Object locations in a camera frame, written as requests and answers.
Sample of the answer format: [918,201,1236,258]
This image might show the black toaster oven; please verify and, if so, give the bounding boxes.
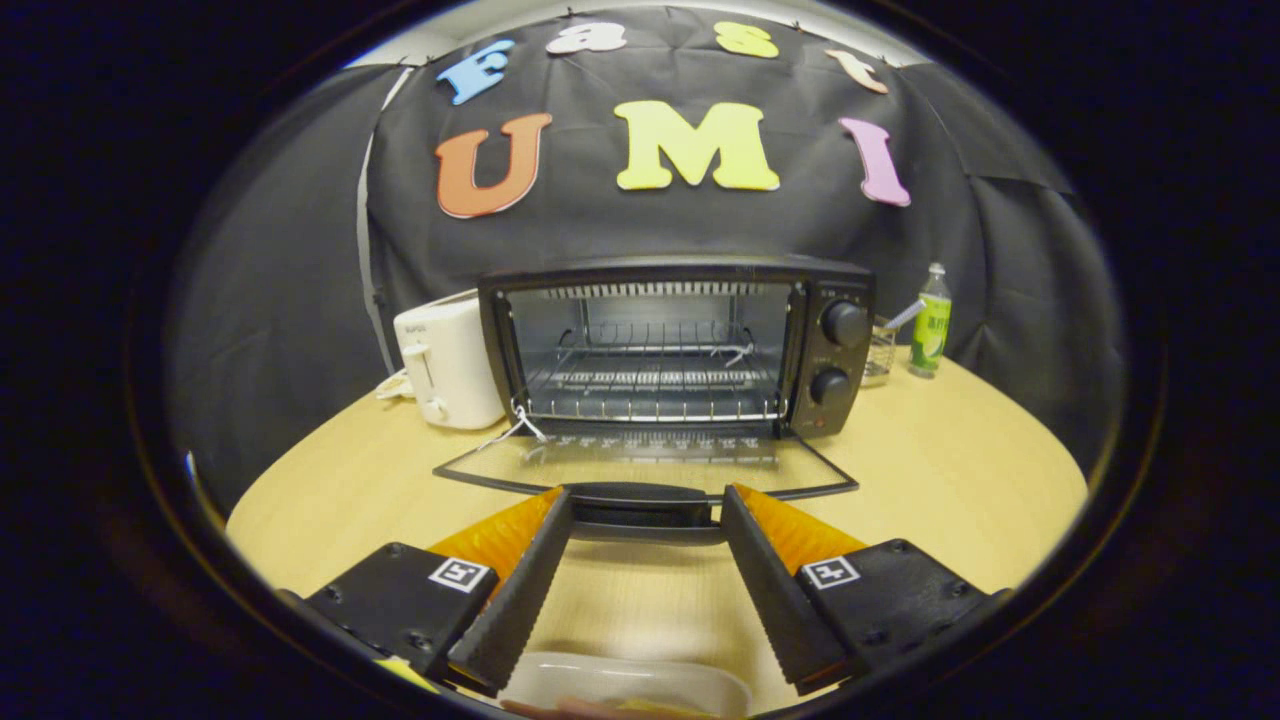
[432,255,878,546]

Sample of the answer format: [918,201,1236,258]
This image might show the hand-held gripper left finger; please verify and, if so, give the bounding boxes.
[275,485,576,698]

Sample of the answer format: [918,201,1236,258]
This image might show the green drink bottle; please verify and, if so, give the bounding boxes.
[908,263,953,379]

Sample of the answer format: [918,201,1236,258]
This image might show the white plastic tray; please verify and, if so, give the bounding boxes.
[497,652,753,719]

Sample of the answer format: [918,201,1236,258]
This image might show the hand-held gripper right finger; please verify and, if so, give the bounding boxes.
[720,483,1011,698]

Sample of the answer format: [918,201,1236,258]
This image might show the white pop-up toaster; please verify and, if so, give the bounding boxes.
[393,290,508,431]

